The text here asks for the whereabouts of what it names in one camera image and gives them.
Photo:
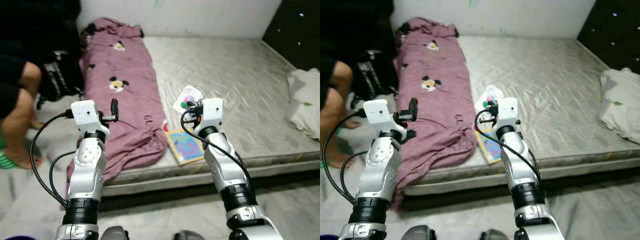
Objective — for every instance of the person in black shorts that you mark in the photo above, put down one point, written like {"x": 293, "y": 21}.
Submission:
{"x": 20, "y": 115}
{"x": 332, "y": 115}

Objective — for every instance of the grey quilted mattress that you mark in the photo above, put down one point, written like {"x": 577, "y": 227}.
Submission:
{"x": 235, "y": 80}
{"x": 545, "y": 80}

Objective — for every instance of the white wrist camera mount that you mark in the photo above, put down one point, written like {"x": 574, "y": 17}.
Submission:
{"x": 211, "y": 112}
{"x": 380, "y": 112}
{"x": 509, "y": 111}
{"x": 85, "y": 112}

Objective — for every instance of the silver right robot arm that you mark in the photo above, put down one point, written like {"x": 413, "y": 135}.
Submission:
{"x": 225, "y": 170}
{"x": 520, "y": 170}

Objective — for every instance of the grey robot left leg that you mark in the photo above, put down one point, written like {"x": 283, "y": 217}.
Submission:
{"x": 114, "y": 234}
{"x": 419, "y": 234}

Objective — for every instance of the white bag colourful print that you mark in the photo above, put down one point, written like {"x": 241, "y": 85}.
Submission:
{"x": 492, "y": 94}
{"x": 187, "y": 95}

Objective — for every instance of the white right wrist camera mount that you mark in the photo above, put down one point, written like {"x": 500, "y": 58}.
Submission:
{"x": 211, "y": 112}
{"x": 509, "y": 111}

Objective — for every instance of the black bag white lettering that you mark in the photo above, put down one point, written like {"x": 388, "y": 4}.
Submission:
{"x": 375, "y": 75}
{"x": 62, "y": 75}

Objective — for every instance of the grey robot right leg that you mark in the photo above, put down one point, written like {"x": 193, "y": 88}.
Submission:
{"x": 189, "y": 236}
{"x": 495, "y": 236}

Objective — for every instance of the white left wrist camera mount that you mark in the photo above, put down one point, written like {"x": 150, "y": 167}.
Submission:
{"x": 85, "y": 112}
{"x": 380, "y": 112}

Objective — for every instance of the purple plastic bucket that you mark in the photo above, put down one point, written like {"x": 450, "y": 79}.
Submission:
{"x": 331, "y": 238}
{"x": 17, "y": 238}

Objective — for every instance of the grey upholstered bed base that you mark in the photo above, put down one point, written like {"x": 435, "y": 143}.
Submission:
{"x": 475, "y": 185}
{"x": 175, "y": 182}

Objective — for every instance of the purple cartoon print blanket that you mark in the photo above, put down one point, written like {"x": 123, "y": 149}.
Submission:
{"x": 120, "y": 65}
{"x": 435, "y": 60}

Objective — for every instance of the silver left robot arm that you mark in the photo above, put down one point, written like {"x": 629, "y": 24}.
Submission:
{"x": 87, "y": 175}
{"x": 377, "y": 175}

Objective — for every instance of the black tufted headboard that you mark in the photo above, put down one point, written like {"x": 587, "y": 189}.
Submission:
{"x": 612, "y": 35}
{"x": 295, "y": 30}

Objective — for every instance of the white pillow green tree print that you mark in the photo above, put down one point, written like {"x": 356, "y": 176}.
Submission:
{"x": 306, "y": 105}
{"x": 622, "y": 105}

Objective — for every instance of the yellow blue picture book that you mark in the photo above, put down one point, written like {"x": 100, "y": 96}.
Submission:
{"x": 487, "y": 147}
{"x": 182, "y": 147}

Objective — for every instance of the grey robot leg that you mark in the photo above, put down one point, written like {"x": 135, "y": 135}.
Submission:
{"x": 114, "y": 234}
{"x": 189, "y": 236}
{"x": 419, "y": 234}
{"x": 495, "y": 236}

